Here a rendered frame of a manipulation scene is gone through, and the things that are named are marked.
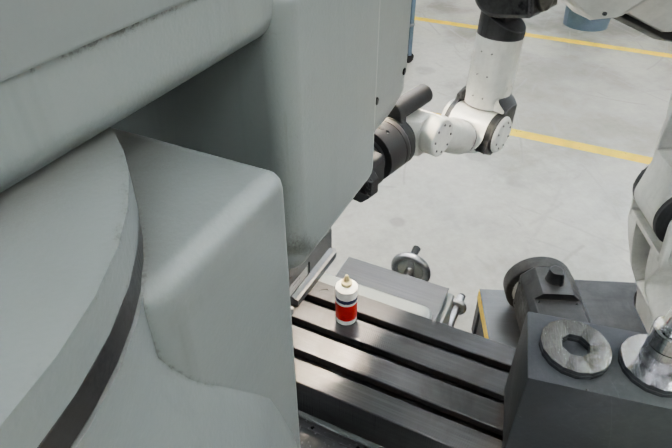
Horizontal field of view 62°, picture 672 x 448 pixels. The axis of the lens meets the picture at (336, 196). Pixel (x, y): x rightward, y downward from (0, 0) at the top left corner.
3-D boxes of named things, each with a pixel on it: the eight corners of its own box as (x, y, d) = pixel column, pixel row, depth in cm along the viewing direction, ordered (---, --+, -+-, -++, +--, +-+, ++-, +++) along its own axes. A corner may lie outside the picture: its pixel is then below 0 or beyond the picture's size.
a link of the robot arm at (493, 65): (463, 120, 127) (482, 22, 114) (515, 140, 120) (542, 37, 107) (435, 136, 119) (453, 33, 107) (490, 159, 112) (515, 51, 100)
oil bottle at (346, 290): (340, 307, 106) (341, 264, 100) (360, 313, 105) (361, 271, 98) (331, 321, 103) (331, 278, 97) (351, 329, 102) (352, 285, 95)
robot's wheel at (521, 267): (562, 304, 174) (578, 256, 163) (566, 316, 170) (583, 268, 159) (497, 301, 176) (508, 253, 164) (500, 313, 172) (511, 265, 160)
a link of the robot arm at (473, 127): (410, 141, 108) (450, 148, 123) (455, 161, 102) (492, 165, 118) (429, 89, 105) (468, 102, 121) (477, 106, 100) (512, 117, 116)
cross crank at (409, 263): (395, 269, 166) (397, 238, 159) (433, 281, 162) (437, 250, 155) (375, 304, 155) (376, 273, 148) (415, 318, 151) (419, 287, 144)
